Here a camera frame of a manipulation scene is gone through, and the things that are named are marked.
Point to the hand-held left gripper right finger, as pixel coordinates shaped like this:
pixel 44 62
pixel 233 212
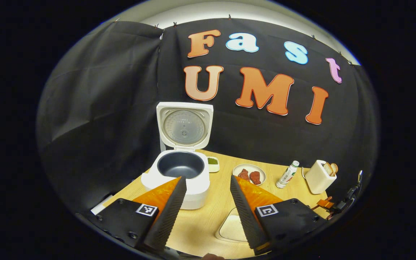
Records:
pixel 246 220

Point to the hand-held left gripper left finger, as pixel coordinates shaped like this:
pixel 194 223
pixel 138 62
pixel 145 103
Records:
pixel 168 220

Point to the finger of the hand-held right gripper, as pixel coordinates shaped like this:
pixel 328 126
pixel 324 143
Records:
pixel 324 203

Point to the white rice cooker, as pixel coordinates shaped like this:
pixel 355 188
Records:
pixel 193 191

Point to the clear plastic rice container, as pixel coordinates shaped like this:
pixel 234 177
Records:
pixel 219 231

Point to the cream toaster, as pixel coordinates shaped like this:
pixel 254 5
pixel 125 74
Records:
pixel 316 178

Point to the toasted bread slice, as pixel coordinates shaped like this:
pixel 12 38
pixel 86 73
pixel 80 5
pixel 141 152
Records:
pixel 334 168
pixel 327 169

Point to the round white plate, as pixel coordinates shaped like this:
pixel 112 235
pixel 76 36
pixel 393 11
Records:
pixel 237 178

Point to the red meat piece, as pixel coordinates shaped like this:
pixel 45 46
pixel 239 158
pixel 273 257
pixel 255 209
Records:
pixel 244 175
pixel 255 178

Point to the white green-capped drink bottle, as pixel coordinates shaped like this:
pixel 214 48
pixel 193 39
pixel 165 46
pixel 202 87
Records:
pixel 286 176

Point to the white divided condiment dish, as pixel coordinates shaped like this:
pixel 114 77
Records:
pixel 212 161

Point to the white paper sheet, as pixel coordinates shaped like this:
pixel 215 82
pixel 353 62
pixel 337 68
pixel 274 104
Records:
pixel 101 209

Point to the black backdrop cloth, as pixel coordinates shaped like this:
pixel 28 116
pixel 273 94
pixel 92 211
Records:
pixel 103 108

